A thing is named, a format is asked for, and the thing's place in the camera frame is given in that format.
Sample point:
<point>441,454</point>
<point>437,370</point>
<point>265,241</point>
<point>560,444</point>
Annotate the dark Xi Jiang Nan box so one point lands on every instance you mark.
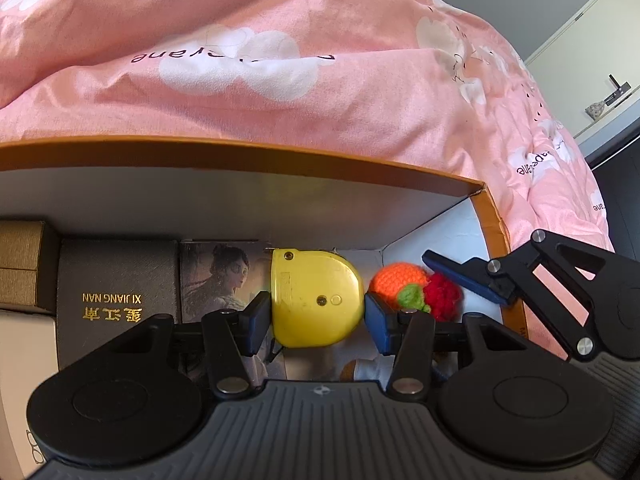
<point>106,286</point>

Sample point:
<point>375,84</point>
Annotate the orange crochet fruit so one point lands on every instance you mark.
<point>401,286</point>

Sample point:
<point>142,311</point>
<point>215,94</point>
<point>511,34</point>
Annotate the yellow tape measure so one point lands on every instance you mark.
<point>316,298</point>

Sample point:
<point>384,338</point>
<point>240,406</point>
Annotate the illustrated woman picture card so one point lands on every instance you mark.
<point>221,275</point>

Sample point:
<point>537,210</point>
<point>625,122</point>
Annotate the brown bear plush sailor outfit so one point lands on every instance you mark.
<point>380,368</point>

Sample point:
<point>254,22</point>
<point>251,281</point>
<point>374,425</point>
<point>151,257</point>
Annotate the red crochet fruit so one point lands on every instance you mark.
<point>443,297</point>

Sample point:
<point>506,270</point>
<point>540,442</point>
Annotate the gold cardboard box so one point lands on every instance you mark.
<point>29,266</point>

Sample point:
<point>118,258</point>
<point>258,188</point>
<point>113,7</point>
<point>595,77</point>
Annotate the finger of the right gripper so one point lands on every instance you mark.
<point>586,297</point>

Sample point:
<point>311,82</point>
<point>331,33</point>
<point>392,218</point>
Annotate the white glasses case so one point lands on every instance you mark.
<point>28,358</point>

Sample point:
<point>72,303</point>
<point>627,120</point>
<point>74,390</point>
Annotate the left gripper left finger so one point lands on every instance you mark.
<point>149,390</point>

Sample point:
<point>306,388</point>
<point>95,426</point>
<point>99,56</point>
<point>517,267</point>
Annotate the orange cardboard storage box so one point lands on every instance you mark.
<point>372,212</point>

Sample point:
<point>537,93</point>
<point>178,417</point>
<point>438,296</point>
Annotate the pink patterned duvet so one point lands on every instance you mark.
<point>414,81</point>

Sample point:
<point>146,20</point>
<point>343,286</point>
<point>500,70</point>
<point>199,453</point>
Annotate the white door with handle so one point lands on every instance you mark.
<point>588,71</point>

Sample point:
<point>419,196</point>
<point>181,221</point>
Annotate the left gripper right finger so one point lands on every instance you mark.
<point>494,393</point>

